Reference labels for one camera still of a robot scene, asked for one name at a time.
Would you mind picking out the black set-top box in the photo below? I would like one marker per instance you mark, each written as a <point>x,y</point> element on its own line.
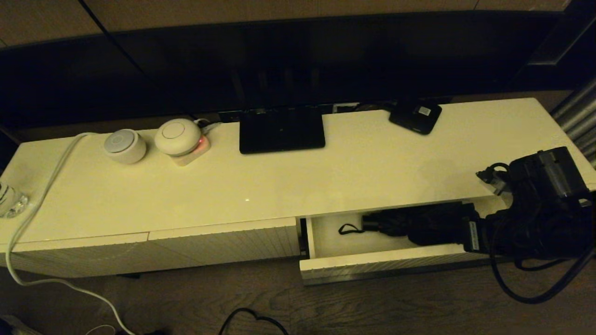
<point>413,118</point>

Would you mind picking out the white round dome device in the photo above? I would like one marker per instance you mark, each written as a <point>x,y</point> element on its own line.
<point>177,137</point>

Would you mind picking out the cream white ribbed drawer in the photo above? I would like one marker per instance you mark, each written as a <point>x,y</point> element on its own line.
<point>372,265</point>

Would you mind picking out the white TV cabinet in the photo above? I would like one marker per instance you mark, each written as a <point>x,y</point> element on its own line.
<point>233,186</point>

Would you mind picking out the wide ribbed cabinet front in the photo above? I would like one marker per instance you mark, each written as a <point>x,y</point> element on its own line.
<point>223,244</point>

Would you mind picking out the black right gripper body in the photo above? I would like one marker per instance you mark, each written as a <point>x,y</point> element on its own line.
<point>493,230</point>

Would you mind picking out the white speaker grey top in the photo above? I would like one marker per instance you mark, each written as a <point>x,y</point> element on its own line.
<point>124,146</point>

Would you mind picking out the silver ribbed column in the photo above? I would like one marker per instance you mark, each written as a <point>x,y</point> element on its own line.
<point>577,121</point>

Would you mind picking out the large black television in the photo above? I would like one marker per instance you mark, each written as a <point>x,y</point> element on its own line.
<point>279,60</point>

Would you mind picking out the black television base plate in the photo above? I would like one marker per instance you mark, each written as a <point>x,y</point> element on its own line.
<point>281,132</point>

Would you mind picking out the plain cream cabinet front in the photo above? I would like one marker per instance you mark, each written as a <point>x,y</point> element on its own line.
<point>79,258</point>

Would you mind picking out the black umbrella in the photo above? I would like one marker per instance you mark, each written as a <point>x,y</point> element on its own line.
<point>419,225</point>

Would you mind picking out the clear glass object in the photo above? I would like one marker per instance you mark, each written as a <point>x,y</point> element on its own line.
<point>11,202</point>

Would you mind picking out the white power strip red light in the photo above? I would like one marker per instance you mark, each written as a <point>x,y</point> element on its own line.
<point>195,157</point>

